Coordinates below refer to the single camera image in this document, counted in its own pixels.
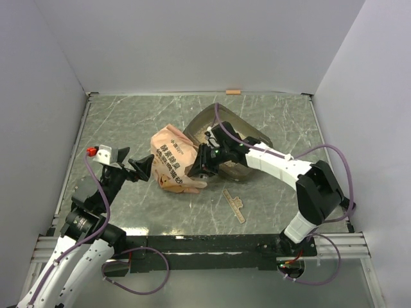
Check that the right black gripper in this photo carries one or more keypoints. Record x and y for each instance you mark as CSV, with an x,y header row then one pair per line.
x,y
202,163

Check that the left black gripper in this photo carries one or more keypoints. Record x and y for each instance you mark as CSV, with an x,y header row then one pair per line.
x,y
142,167

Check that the orange cat litter bag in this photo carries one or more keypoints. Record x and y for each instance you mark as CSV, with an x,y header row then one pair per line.
x,y
174,155

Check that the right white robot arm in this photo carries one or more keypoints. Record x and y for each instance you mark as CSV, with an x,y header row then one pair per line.
x,y
318,191

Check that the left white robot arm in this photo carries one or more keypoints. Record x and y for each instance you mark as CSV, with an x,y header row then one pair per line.
x,y
87,239

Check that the beige cat litter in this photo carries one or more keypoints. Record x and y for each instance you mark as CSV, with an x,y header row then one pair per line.
x,y
205,133

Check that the grey translucent litter box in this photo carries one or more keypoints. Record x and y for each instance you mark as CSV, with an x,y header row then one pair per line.
x,y
195,131

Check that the orange tape piece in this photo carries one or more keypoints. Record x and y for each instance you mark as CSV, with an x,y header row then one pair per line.
x,y
233,92

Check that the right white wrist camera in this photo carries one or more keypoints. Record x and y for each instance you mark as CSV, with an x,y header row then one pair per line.
x,y
211,138

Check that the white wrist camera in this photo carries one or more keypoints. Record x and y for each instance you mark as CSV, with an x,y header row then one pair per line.
x,y
211,138
104,155

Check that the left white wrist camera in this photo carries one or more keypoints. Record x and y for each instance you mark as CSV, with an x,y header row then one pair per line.
x,y
104,155

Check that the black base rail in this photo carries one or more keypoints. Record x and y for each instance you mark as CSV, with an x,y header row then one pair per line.
x,y
214,252

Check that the aluminium frame rail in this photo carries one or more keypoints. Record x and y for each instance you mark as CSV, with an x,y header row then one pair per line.
x,y
350,246

